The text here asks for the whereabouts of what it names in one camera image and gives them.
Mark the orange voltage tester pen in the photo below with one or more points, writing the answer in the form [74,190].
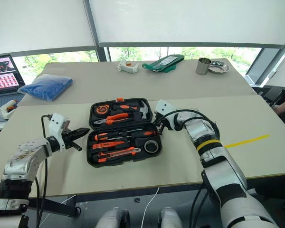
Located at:
[107,145]

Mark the grey electrical tape roll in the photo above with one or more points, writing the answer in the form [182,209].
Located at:
[146,146]

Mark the steel dish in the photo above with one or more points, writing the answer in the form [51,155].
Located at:
[219,69]

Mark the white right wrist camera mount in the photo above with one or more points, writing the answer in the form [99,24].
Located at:
[165,108]

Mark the white plastic clamp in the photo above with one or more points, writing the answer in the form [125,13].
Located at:
[127,67]

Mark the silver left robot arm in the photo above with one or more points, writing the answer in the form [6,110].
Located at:
[19,164]

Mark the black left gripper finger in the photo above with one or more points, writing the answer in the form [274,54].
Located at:
[80,132]
[76,146]

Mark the orange black utility knife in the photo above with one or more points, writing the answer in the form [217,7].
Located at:
[118,152]

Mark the blue plastic bag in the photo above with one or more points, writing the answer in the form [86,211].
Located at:
[46,86]

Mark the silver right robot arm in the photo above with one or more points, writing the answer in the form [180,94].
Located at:
[218,161]

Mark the black plastic tool case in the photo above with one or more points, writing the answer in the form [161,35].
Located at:
[123,152]

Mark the small black floor object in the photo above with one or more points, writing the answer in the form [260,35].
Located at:
[137,200]

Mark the black orange screwdriver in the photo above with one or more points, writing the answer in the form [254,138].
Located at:
[145,133]
[101,136]

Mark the green packet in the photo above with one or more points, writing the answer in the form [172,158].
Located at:
[164,63]

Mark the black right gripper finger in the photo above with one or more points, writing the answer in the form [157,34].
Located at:
[161,130]

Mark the orange black tape measure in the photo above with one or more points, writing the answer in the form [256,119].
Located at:
[102,109]

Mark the dark window frame post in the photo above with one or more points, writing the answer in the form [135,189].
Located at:
[95,31]

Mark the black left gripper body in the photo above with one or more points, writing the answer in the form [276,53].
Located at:
[67,139]

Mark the grey rounded robot knee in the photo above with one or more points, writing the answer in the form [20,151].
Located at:
[112,217]
[169,218]

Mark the yellow strip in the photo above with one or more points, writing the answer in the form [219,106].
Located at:
[247,140]

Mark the white glue gun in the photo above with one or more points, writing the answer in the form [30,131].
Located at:
[6,110]

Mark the open laptop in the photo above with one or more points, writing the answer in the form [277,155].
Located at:
[2,80]

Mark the steel cup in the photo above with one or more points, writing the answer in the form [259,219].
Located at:
[203,67]

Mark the black table leg bar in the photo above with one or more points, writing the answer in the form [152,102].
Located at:
[57,206]

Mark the black equipment beside table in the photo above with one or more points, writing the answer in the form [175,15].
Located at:
[272,95]

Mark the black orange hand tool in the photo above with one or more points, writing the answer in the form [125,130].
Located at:
[109,159]

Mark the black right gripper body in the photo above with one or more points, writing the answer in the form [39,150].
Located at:
[160,120]

